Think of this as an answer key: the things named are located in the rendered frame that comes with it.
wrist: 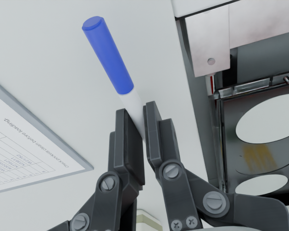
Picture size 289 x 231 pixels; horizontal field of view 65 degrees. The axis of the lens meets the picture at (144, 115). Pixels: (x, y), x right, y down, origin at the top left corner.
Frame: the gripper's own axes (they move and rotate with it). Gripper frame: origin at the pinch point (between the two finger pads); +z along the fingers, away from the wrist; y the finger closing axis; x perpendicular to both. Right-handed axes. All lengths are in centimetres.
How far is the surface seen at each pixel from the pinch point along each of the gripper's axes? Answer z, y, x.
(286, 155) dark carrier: 10.5, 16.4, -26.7
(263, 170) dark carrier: 10.5, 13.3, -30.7
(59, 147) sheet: 3.4, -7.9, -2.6
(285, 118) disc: 10.5, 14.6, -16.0
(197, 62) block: 9.5, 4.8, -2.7
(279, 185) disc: 10.4, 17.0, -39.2
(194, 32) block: 9.5, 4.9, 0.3
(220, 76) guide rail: 16.1, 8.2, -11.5
